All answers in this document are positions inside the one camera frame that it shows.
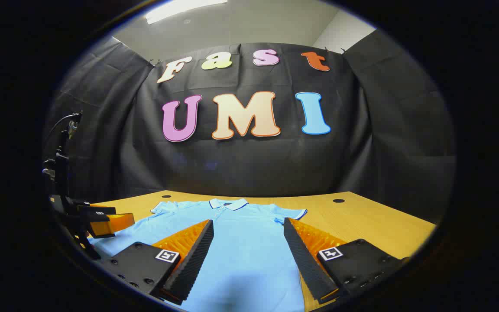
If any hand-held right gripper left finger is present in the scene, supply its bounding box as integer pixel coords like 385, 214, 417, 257
100, 219, 215, 306

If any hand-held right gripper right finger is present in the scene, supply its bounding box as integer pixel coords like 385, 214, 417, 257
283, 217, 410, 304

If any light blue polo T-shirt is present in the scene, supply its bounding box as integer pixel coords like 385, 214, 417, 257
89, 198, 308, 312

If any black backdrop cloth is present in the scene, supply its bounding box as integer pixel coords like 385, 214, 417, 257
44, 29, 456, 224

